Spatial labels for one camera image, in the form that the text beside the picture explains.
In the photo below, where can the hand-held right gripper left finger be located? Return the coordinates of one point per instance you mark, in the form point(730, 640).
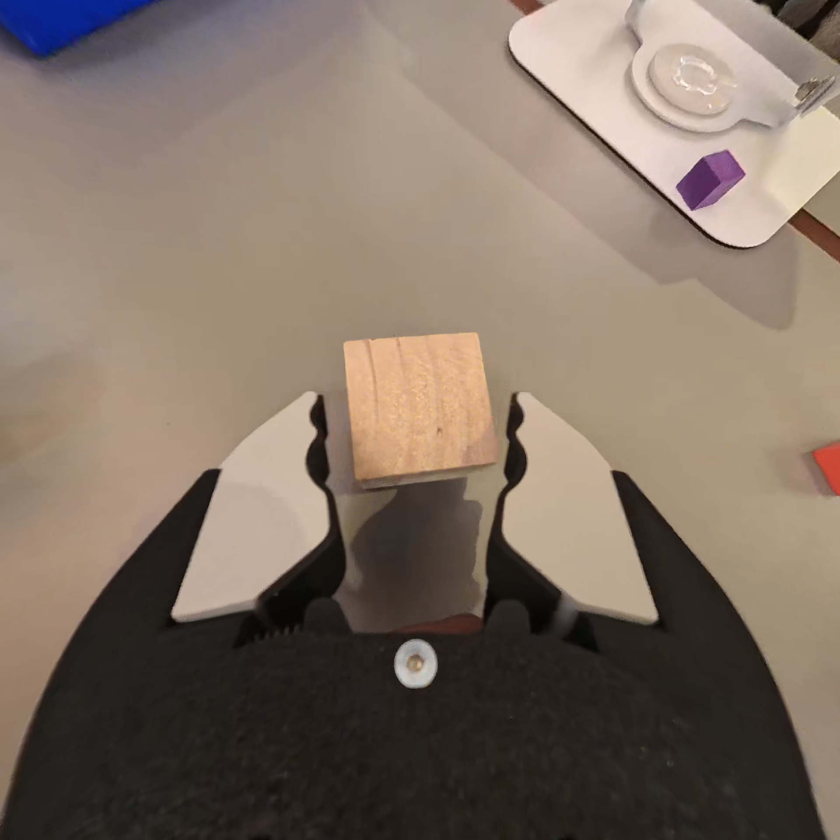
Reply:
point(256, 525)

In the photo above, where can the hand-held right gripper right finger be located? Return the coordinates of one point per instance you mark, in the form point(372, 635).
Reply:
point(578, 525)

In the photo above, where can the large wooden cube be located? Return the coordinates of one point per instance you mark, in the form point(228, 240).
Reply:
point(420, 410)

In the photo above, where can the red wooden cube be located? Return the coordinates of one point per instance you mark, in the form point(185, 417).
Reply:
point(828, 469)

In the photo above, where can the purple wooden cube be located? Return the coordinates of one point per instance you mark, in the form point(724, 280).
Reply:
point(710, 180)

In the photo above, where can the blue plastic bin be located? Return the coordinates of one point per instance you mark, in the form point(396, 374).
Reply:
point(59, 20)

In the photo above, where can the white folding stand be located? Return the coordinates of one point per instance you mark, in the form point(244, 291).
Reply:
point(591, 92)

